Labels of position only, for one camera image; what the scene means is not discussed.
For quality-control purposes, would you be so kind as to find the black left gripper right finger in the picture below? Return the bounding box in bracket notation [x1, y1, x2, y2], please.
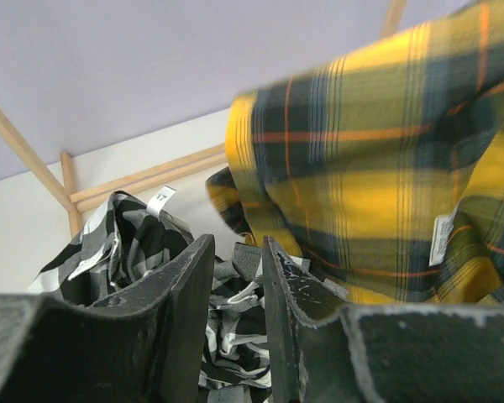
[262, 238, 504, 402]

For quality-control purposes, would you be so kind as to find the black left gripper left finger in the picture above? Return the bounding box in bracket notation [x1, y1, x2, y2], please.
[0, 235, 215, 402]

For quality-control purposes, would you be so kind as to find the wooden clothes rack frame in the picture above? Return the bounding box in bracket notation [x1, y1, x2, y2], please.
[0, 0, 408, 240]

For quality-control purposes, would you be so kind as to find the yellow green plaid shirt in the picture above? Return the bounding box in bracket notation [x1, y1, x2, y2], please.
[207, 1, 504, 304]

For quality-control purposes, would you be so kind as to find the white size label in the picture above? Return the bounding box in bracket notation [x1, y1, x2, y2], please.
[146, 186, 176, 217]

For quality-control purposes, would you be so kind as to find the black white checked shirt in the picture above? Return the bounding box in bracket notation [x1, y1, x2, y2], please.
[29, 191, 273, 402]

